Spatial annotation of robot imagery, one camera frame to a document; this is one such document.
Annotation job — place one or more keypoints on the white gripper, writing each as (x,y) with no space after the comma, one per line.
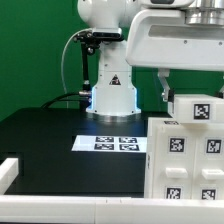
(177,34)

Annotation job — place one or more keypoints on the white long cabinet block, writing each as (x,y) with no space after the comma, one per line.
(196,108)

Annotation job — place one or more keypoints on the white cabinet door panel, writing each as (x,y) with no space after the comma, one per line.
(177,160)

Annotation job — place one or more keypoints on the white cabinet body box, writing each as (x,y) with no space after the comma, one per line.
(157,128)

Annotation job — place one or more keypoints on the white cabinet door with knob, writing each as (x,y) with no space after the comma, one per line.
(208,178)

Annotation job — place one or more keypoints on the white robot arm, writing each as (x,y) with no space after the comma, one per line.
(114,94)

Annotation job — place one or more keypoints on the white base tag sheet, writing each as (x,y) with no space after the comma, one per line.
(88,143)

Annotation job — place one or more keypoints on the white left fence rail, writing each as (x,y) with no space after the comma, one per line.
(9,170)

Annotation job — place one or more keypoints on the white fence rail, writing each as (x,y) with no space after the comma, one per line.
(90,210)
(9,170)

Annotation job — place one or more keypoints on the white front fence rail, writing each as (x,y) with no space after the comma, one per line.
(90,210)

